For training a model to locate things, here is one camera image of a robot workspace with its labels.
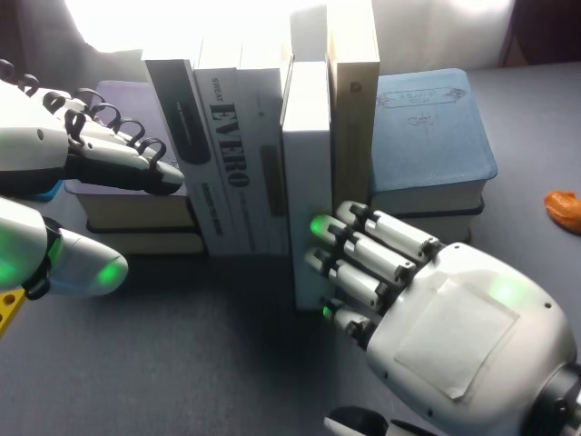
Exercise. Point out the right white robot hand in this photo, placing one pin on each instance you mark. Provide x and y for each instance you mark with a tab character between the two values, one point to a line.
454	327

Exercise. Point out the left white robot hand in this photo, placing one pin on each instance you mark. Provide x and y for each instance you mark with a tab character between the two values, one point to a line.
27	150

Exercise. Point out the black-spined Century book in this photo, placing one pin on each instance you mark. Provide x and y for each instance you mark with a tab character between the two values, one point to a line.
308	172

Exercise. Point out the small blue object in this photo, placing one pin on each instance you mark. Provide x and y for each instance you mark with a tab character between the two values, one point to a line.
47	195

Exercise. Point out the purple leather-bound book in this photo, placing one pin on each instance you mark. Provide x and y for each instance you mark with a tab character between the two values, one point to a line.
136	211

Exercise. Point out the white book, black oval label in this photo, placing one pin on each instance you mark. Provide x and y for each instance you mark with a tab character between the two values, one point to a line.
179	113

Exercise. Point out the yellow perforated block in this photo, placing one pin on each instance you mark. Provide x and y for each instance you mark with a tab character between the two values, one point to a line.
9	309

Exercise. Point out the orange toy food piece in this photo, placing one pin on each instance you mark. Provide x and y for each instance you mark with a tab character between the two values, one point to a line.
565	211

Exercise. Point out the blue leather-bound book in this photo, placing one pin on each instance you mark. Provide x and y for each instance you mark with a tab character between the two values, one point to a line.
426	145

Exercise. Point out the white book, bold black title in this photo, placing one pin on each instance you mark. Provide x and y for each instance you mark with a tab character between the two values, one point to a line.
231	150

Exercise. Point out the beige hardcover book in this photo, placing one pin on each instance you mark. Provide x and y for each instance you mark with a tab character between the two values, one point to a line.
356	136

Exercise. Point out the white book, gold label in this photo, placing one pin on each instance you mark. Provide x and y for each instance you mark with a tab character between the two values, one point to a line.
268	181

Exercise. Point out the grey table cloth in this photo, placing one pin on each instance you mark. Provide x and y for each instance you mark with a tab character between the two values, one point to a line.
181	363

